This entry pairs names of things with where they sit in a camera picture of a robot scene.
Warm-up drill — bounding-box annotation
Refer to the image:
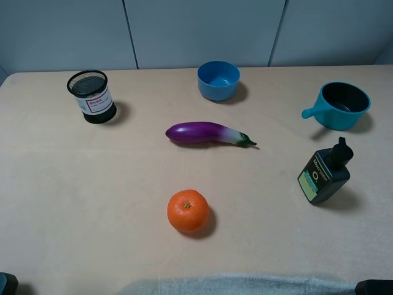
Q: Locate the black mesh pen holder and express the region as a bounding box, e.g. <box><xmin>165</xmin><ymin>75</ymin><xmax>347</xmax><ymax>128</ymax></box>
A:
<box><xmin>66</xmin><ymin>70</ymin><xmax>117</xmax><ymax>124</ymax></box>

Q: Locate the purple toy eggplant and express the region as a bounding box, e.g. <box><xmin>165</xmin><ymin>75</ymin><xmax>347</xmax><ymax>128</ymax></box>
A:
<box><xmin>165</xmin><ymin>122</ymin><xmax>257</xmax><ymax>146</ymax></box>

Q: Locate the orange toy tangerine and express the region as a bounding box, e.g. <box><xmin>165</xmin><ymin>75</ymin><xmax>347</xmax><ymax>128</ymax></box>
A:
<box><xmin>167</xmin><ymin>189</ymin><xmax>210</xmax><ymax>234</ymax></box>

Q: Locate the blue plastic bowl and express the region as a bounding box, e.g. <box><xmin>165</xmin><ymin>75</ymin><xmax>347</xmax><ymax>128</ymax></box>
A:
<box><xmin>197</xmin><ymin>61</ymin><xmax>241</xmax><ymax>101</ymax></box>

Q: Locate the dark green lotion bottle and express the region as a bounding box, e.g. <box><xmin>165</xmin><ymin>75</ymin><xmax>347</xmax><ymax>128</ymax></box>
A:
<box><xmin>297</xmin><ymin>136</ymin><xmax>354</xmax><ymax>205</ymax></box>

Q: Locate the teal pot with handle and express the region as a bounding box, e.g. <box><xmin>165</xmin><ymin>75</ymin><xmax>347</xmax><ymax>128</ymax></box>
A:
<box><xmin>302</xmin><ymin>81</ymin><xmax>371</xmax><ymax>131</ymax></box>

